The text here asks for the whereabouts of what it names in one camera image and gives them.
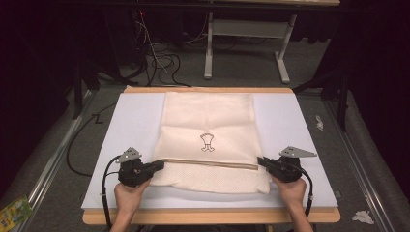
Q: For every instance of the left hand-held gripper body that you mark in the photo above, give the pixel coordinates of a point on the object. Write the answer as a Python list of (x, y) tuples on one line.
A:
[(132, 170)]

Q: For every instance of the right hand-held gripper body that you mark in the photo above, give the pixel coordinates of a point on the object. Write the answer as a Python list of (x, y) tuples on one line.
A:
[(286, 169)]

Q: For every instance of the cream zippered cloth bag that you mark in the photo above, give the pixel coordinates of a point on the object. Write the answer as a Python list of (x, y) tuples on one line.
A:
[(209, 116)]

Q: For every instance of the person's right hand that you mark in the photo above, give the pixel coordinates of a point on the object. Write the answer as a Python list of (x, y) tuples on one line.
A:
[(291, 193)]

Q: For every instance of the person's left hand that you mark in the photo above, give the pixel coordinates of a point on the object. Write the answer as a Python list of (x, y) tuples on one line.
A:
[(129, 196)]

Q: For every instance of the white foam board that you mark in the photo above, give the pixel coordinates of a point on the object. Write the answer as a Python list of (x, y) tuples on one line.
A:
[(129, 129)]

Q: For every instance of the small white paper scrap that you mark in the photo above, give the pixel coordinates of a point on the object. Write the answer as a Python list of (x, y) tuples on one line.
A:
[(319, 122)]

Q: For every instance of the wooden table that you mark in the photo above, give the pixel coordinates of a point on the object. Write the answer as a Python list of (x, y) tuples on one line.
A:
[(209, 216)]

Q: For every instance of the crumpled white paper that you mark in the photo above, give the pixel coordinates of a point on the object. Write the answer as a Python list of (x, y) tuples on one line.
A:
[(363, 217)]

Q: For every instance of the black stand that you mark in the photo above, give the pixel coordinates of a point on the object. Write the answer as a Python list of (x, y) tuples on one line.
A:
[(84, 80), (338, 87)]

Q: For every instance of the green yellow packet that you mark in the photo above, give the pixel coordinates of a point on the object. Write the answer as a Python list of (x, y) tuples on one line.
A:
[(14, 212)]

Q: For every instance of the metal floor rail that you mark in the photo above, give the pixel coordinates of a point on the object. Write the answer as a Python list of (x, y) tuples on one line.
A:
[(48, 164), (361, 161)]

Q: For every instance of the white metal desk frame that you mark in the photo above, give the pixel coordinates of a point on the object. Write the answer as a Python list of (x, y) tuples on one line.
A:
[(246, 28)]

